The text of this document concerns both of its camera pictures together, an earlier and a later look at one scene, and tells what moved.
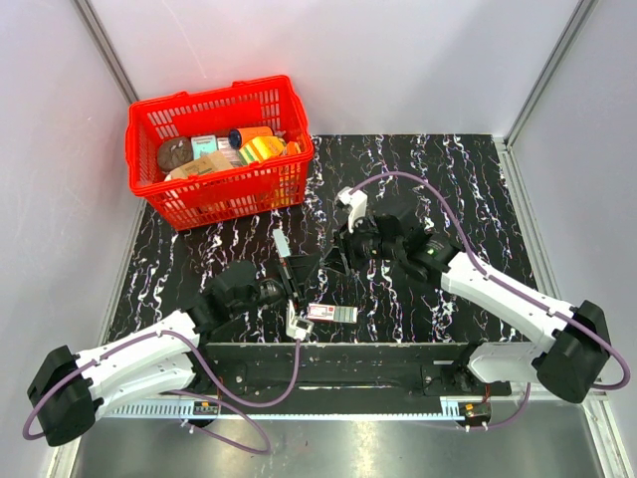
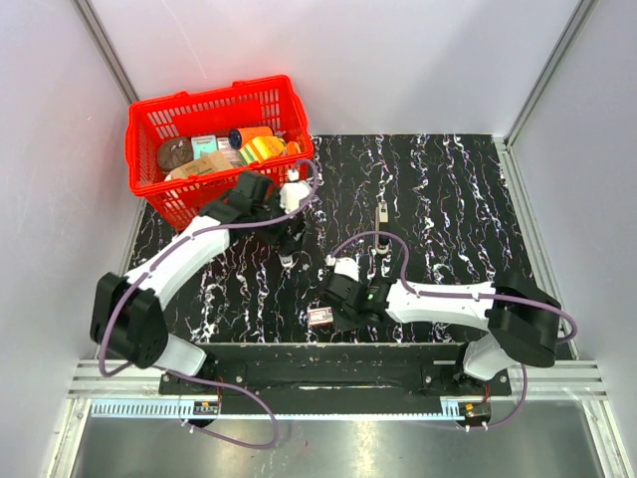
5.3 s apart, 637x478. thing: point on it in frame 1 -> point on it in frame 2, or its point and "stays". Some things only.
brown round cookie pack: (174, 151) stays
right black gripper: (350, 242) -> (344, 325)
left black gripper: (303, 268) -> (284, 242)
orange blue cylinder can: (239, 136) stays
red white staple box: (332, 313) stays
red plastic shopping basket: (183, 202) stays
